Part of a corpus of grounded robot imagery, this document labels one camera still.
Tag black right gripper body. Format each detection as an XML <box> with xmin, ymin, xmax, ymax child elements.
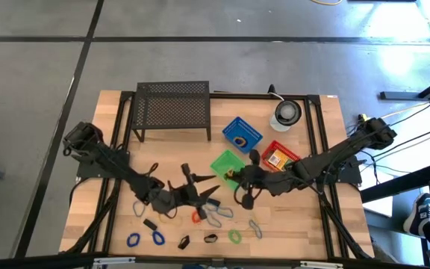
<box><xmin>237</xmin><ymin>149</ymin><xmax>275</xmax><ymax>211</ymax></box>

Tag red plastic basket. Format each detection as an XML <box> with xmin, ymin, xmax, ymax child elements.
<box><xmin>261</xmin><ymin>140</ymin><xmax>302</xmax><ymax>173</ymax></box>

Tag black mesh metal shelf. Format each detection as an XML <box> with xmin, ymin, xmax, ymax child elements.
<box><xmin>131</xmin><ymin>80</ymin><xmax>212</xmax><ymax>143</ymax></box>

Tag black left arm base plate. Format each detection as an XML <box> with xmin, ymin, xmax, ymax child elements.
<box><xmin>75</xmin><ymin>149</ymin><xmax>131</xmax><ymax>180</ymax></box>

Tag green coil keychain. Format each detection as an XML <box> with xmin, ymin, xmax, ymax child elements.
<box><xmin>228</xmin><ymin>229</ymin><xmax>243</xmax><ymax>245</ymax></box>

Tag black aluminium table frame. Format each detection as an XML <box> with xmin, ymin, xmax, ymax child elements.
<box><xmin>58</xmin><ymin>89</ymin><xmax>376</xmax><ymax>262</ymax></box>

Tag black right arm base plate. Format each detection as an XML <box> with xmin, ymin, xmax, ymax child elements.
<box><xmin>309</xmin><ymin>155</ymin><xmax>364</xmax><ymax>185</ymax></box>

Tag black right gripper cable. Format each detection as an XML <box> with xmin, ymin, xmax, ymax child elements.
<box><xmin>232</xmin><ymin>185</ymin><xmax>256</xmax><ymax>207</ymax></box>

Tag white floor cable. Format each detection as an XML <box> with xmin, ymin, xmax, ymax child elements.
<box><xmin>367</xmin><ymin>101</ymin><xmax>430</xmax><ymax>121</ymax></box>

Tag silver frame bracket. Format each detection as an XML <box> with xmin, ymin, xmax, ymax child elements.
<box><xmin>92</xmin><ymin>256</ymin><xmax>137</xmax><ymax>267</ymax></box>
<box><xmin>299</xmin><ymin>260</ymin><xmax>345</xmax><ymax>269</ymax></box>

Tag person's shoe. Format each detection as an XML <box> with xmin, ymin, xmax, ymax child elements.
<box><xmin>402</xmin><ymin>192</ymin><xmax>430</xmax><ymax>238</ymax></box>

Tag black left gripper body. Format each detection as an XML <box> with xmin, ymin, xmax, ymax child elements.
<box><xmin>155</xmin><ymin>163</ymin><xmax>208</xmax><ymax>220</ymax></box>

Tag yellow sticky notes pack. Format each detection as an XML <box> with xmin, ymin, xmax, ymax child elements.
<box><xmin>267</xmin><ymin>149</ymin><xmax>286</xmax><ymax>168</ymax></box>

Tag white cylinder bin black rim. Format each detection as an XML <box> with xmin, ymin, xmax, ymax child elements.
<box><xmin>269</xmin><ymin>99</ymin><xmax>303</xmax><ymax>133</ymax></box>

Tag green plastic basket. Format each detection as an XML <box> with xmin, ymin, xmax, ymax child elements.
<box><xmin>209</xmin><ymin>149</ymin><xmax>247</xmax><ymax>192</ymax></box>

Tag blue plastic basket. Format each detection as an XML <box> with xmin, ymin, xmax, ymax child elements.
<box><xmin>221</xmin><ymin>116</ymin><xmax>264</xmax><ymax>155</ymax></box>

